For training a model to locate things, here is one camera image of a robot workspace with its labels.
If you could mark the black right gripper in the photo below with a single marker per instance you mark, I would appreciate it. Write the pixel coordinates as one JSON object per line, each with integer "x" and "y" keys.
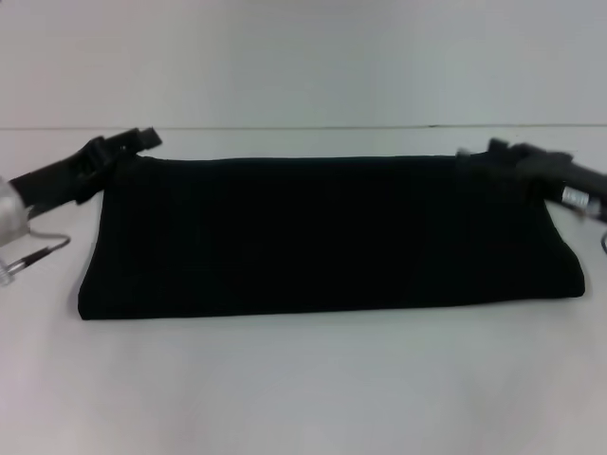
{"x": 564, "y": 170}

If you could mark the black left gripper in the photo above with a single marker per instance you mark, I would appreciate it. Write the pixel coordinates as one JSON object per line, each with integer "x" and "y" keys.
{"x": 61, "y": 173}

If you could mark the black t-shirt with white print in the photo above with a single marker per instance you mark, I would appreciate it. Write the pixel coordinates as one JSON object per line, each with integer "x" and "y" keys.
{"x": 332, "y": 237}

